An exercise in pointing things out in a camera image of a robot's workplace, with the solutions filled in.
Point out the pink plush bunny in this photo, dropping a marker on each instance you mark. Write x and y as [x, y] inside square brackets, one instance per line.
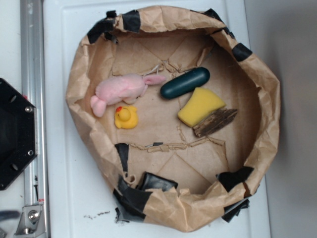
[125, 88]

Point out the yellow rubber duck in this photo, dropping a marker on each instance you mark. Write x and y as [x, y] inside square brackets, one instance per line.
[126, 117]

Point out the yellow sponge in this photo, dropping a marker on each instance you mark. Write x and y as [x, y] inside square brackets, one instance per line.
[202, 103]

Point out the brown paper bag bin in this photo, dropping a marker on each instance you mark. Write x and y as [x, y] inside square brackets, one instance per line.
[160, 172]

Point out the dark green capsule case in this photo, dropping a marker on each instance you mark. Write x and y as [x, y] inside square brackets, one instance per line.
[185, 83]

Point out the dark wood piece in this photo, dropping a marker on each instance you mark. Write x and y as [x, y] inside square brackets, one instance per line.
[214, 122]

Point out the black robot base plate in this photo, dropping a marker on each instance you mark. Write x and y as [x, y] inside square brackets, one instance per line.
[17, 134]

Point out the aluminium extrusion rail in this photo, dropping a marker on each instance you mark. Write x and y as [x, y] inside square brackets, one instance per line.
[36, 189]

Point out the metal corner bracket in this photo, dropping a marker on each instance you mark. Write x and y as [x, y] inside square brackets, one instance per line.
[31, 223]

